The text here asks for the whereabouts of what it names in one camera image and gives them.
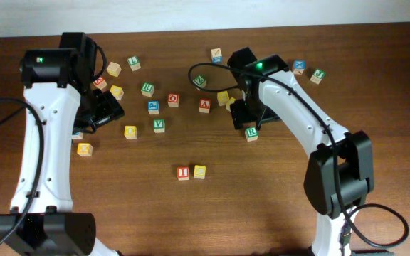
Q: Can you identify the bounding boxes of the yellow C letter block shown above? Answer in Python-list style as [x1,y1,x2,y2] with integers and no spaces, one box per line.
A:
[194,165,206,179]

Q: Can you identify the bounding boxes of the red I letter block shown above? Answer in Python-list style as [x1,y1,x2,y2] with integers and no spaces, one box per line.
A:
[177,166,190,181]

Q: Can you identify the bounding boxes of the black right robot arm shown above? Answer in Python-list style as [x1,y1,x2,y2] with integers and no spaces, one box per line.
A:
[227,48,374,255]

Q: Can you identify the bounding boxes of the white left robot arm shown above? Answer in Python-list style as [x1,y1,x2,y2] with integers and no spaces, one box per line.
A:
[0,32,124,255]

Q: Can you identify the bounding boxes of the yellow block cluster middle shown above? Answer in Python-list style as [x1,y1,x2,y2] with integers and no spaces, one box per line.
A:
[226,97,236,111]

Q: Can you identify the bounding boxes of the yellow block cluster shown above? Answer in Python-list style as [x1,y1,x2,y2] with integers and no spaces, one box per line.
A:
[217,91,230,106]
[226,97,236,111]

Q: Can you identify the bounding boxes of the green R block right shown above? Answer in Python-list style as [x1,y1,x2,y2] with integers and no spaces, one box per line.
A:
[245,127,258,142]

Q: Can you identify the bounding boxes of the green r block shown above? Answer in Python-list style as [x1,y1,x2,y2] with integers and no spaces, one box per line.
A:
[245,127,258,142]
[141,82,155,97]

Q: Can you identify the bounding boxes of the red A block left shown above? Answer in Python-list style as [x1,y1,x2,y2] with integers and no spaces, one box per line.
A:
[93,77,107,90]

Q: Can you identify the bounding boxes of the red a block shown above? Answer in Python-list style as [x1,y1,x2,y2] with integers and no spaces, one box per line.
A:
[93,77,107,90]
[199,99,211,113]

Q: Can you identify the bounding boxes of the yellow block upper left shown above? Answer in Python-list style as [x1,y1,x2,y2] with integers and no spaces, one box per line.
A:
[110,85,124,101]

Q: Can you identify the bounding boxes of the yellow block cluster left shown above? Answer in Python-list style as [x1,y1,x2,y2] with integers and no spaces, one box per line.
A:
[217,91,230,106]

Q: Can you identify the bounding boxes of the blue H block lower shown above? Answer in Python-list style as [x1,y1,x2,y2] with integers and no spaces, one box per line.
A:
[72,132,83,140]

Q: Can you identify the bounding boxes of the yellow O block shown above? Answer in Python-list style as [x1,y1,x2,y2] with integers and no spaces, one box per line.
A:
[124,126,137,139]

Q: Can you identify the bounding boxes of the plain wooden block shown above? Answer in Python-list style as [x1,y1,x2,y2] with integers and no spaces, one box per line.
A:
[107,62,122,77]

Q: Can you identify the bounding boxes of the red A block centre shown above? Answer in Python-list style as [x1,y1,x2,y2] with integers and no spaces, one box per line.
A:
[199,99,211,113]

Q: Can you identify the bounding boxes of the yellow D block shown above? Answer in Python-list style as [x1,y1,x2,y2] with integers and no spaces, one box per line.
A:
[77,143,93,157]

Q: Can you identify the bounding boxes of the green R block left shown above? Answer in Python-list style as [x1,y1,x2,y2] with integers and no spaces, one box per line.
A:
[141,82,155,97]

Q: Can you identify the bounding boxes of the green Z block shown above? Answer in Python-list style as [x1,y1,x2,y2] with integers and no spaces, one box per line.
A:
[193,75,206,90]

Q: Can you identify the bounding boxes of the blue block centre left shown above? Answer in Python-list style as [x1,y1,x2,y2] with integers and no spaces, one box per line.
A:
[147,101,160,115]

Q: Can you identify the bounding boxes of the green L block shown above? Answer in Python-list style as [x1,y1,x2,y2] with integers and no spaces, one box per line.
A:
[127,55,141,71]

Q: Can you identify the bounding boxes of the green V block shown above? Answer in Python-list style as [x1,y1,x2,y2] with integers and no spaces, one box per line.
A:
[153,119,165,133]

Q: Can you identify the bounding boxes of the wooden block blue side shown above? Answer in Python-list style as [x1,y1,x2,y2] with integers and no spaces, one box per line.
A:
[211,48,223,63]

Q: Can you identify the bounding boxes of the blue X block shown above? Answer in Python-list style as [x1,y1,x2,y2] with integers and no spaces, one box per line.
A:
[293,60,305,75]

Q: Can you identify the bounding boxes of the red O block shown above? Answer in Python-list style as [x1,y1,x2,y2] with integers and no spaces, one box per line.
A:
[167,93,179,107]

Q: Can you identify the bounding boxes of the green J block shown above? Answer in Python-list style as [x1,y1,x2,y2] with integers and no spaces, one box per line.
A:
[310,68,326,85]

